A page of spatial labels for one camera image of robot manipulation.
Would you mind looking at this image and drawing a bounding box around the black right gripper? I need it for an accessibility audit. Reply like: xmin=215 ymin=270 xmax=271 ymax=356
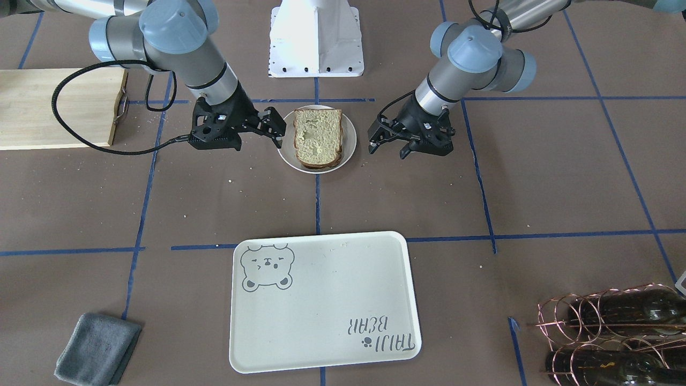
xmin=189 ymin=86 xmax=287 ymax=151

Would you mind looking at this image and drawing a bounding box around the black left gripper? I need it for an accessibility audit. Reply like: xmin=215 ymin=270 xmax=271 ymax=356
xmin=368 ymin=94 xmax=456 ymax=160

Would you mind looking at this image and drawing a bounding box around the bread slice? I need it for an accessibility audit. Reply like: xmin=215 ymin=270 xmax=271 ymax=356
xmin=298 ymin=153 xmax=342 ymax=170
xmin=293 ymin=108 xmax=343 ymax=164

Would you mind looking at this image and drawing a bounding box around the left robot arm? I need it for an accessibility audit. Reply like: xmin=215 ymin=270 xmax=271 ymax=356
xmin=368 ymin=1 xmax=572 ymax=159

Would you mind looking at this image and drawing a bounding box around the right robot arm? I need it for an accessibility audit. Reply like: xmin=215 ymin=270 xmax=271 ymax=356
xmin=2 ymin=1 xmax=287 ymax=154

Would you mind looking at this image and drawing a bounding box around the cream bear tray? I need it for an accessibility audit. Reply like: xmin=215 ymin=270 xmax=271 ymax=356
xmin=228 ymin=231 xmax=422 ymax=374

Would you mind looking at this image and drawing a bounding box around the wooden cutting board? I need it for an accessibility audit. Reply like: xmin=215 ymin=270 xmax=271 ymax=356
xmin=0 ymin=69 xmax=129 ymax=151

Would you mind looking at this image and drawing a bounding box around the grey folded cloth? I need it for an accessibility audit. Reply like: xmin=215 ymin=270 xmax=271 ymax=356
xmin=54 ymin=313 xmax=143 ymax=385

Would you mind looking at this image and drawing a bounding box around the dark green wine bottle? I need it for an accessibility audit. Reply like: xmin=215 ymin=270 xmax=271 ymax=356
xmin=561 ymin=286 xmax=685 ymax=338

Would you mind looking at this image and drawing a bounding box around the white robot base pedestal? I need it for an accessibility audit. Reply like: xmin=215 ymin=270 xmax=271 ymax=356
xmin=268 ymin=1 xmax=365 ymax=78

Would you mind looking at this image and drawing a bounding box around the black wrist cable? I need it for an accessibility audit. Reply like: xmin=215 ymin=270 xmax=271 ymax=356
xmin=51 ymin=59 xmax=193 ymax=157

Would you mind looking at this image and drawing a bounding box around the copper wire bottle rack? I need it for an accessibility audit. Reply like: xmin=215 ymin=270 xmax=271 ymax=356
xmin=535 ymin=284 xmax=685 ymax=385

